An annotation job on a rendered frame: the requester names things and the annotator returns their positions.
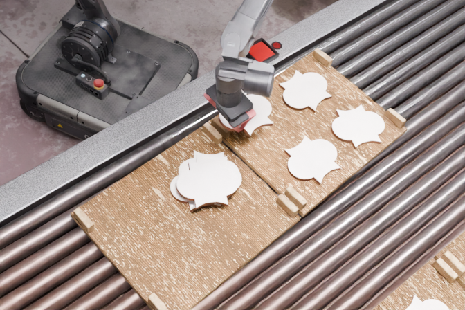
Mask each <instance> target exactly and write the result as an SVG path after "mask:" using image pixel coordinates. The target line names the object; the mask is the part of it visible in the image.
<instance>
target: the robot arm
mask: <svg viewBox="0 0 465 310"><path fill-rule="evenodd" d="M273 1H274V0H243V2H242V3H241V5H240V7H238V9H237V10H236V12H235V14H234V15H233V17H232V19H231V21H229V22H228V24H227V26H226V28H225V30H224V31H223V33H222V35H221V38H220V44H221V47H222V48H223V50H222V54H221V56H222V57H223V59H224V61H222V62H220V63H218V65H216V67H215V81H216V84H213V85H212V86H211V87H209V88H207V89H206V93H204V97H205V98H206V100H207V101H208V102H209V103H210V104H211V105H212V106H214V107H215V108H216V109H217V111H218V112H219V113H220V114H221V115H222V116H223V117H224V118H225V119H226V120H227V121H228V124H229V125H230V126H231V127H232V128H233V129H234V130H235V131H237V132H238V133H239V132H240V131H242V130H243V129H244V127H245V126H246V124H247V123H248V122H249V121H250V120H251V119H252V118H253V117H255V116H256V111H255V110H254V109H253V103H252V102H251V101H250V100H249V99H248V98H247V97H246V95H245V94H244V93H248V94H253V95H260V96H264V97H268V98H269V97H270V96H271V93H272V90H273V83H274V77H275V69H274V66H273V65H271V64H267V63H263V62H258V61H256V60H253V59H248V58H245V56H247V54H248V52H249V50H250V48H251V46H252V45H253V43H254V41H255V36H256V35H257V33H258V31H259V29H260V27H261V25H262V23H263V20H264V18H265V16H266V13H267V12H268V10H269V8H270V7H271V4H272V3H273ZM241 88H243V89H244V93H243V92H242V91H241ZM240 125H241V127H240V128H239V126H240Z"/></svg>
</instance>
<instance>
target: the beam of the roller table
mask: <svg viewBox="0 0 465 310"><path fill-rule="evenodd" d="M391 1H393V0H339V1H337V2H335V3H333V4H331V5H330V6H327V7H326V8H324V9H322V10H320V11H318V12H317V13H315V14H313V15H311V16H310V17H307V18H306V19H304V20H302V21H300V22H298V23H297V24H295V25H293V26H291V27H290V28H287V29H286V30H283V31H282V32H280V33H278V34H277V35H275V36H273V37H271V38H269V39H267V40H266V42H268V43H269V44H270V45H271V44H272V42H280V43H281V44H282V48H281V49H279V50H276V49H275V50H276V51H277V52H278V53H279V57H278V58H277V59H275V60H273V61H272V62H269V64H271V65H273V66H274V68H275V69H276V68H277V67H279V66H281V65H283V64H284V63H286V62H288V61H289V60H292V59H293V58H294V57H296V56H298V55H300V54H301V53H303V52H305V51H307V50H309V49H310V48H312V47H314V46H315V45H317V44H319V43H320V42H322V41H324V40H326V39H327V38H329V37H331V36H332V35H335V34H336V33H338V32H340V31H341V30H343V29H345V28H346V27H348V26H350V25H352V24H353V23H355V22H357V21H358V20H360V19H362V18H363V17H366V16H367V15H369V14H371V13H372V12H374V11H375V10H378V9H379V8H381V7H383V6H384V5H386V4H388V3H389V2H391ZM213 84H216V81H215V69H213V70H211V71H209V72H207V73H206V74H204V75H202V76H200V77H198V78H197V79H195V80H193V81H191V82H189V83H187V84H186V85H184V86H182V87H180V88H178V89H177V90H175V91H173V92H171V93H169V94H167V95H165V96H164V97H162V98H160V99H158V100H157V101H155V102H153V103H151V104H149V105H147V106H146V107H143V108H142V109H140V110H138V111H137V112H135V113H133V114H131V115H129V116H127V117H126V118H123V119H122V120H120V121H118V122H116V123H115V124H113V125H111V126H109V127H107V128H106V129H103V130H102V131H100V132H98V133H96V134H95V135H93V136H91V137H89V138H87V139H86V140H83V141H82V142H80V143H78V144H77V145H74V146H73V147H71V148H69V149H67V150H66V151H64V152H62V153H60V154H58V155H57V156H54V157H52V158H51V159H49V160H47V161H46V162H44V163H42V164H40V165H38V166H37V167H34V168H33V169H31V170H29V171H27V172H25V173H24V174H22V175H20V176H18V177H17V178H15V179H13V180H11V181H9V182H7V183H5V184H3V185H2V186H0V228H1V227H3V226H4V225H6V224H8V223H10V222H11V221H13V220H15V219H16V218H18V217H20V216H22V215H24V214H25V213H27V212H29V211H30V210H32V209H33V208H36V207H37V206H39V205H41V204H43V203H44V202H46V201H47V200H49V199H51V198H53V197H55V196H56V195H58V194H59V193H61V192H63V191H65V190H67V189H69V188H70V187H72V186H73V185H75V184H77V183H79V182H80V181H82V180H84V179H85V178H87V177H89V176H91V175H92V174H95V173H96V172H98V171H99V170H101V169H103V168H104V167H106V166H108V165H110V164H112V163H113V162H115V161H117V160H118V159H120V158H122V157H123V156H125V155H127V154H129V153H130V152H132V151H134V150H135V149H138V148H139V147H141V146H143V145H144V144H146V143H148V142H149V141H151V140H153V139H155V138H156V137H158V136H160V135H161V134H164V133H165V132H167V131H169V130H170V129H172V128H174V127H175V126H177V125H179V124H181V123H182V122H184V121H186V120H187V119H189V118H191V117H193V116H195V115H196V114H198V113H200V112H201V111H203V110H204V109H207V108H208V107H210V106H212V105H211V104H210V103H209V102H208V101H207V100H206V98H205V97H204V93H206V89H207V88H209V87H211V86H212V85H213Z"/></svg>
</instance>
